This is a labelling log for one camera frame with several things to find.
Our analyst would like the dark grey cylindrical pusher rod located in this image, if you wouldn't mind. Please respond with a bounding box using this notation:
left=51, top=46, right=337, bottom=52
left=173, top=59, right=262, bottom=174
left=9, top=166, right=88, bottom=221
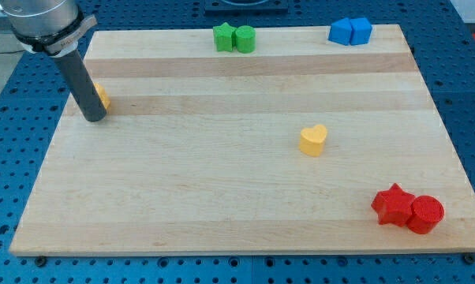
left=53, top=49, right=107, bottom=122

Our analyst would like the yellow heart block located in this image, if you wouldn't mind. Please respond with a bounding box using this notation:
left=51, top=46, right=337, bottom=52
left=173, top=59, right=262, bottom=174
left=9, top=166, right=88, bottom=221
left=298, top=125, right=328, bottom=157

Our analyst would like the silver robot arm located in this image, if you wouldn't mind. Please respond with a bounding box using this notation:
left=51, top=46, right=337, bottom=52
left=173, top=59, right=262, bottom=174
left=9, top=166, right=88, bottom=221
left=0, top=0, right=107, bottom=122

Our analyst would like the wooden board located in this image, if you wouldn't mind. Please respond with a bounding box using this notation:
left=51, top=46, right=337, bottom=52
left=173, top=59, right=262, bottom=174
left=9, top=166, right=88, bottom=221
left=9, top=24, right=475, bottom=256

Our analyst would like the yellow block behind rod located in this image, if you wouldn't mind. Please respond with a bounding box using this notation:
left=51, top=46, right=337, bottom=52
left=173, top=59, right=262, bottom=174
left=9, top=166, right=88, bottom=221
left=94, top=83, right=110, bottom=110

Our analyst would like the green star block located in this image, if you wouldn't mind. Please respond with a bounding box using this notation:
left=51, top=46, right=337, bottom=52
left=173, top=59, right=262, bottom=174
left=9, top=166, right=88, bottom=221
left=212, top=22, right=236, bottom=52

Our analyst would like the green cylinder block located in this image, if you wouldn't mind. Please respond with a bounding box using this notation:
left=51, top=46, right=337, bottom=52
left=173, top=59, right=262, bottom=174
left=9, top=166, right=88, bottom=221
left=235, top=25, right=256, bottom=54

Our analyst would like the blue pentagon block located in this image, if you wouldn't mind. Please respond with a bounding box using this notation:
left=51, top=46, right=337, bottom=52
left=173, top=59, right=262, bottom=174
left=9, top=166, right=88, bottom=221
left=327, top=17, right=353, bottom=46

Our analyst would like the blue cube block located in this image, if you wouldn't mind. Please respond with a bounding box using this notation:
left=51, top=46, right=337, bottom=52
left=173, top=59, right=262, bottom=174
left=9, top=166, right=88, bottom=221
left=350, top=17, right=372, bottom=46

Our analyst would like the red star block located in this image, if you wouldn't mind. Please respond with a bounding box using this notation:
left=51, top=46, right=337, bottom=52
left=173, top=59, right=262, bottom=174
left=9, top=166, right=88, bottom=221
left=371, top=183, right=416, bottom=227

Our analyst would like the red cylinder block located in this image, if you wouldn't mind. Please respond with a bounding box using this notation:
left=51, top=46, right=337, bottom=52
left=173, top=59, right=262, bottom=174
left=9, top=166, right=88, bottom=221
left=406, top=196, right=445, bottom=234

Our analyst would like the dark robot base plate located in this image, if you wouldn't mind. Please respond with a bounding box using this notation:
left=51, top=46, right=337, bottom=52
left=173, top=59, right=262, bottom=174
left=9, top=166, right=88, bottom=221
left=204, top=0, right=289, bottom=14

